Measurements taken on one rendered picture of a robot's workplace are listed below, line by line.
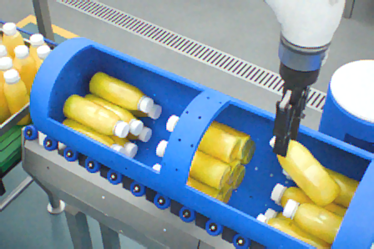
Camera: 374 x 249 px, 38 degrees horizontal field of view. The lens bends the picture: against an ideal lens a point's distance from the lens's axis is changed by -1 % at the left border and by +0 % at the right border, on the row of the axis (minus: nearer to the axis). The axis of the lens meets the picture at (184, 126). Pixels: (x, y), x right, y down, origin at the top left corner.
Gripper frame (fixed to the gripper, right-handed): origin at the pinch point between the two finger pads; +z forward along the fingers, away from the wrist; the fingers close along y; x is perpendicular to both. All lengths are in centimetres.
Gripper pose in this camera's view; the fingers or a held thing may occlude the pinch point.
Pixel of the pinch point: (286, 136)
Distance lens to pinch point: 117.1
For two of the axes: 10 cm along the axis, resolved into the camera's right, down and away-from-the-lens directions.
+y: 5.3, -5.9, 6.0
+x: -8.5, -3.8, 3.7
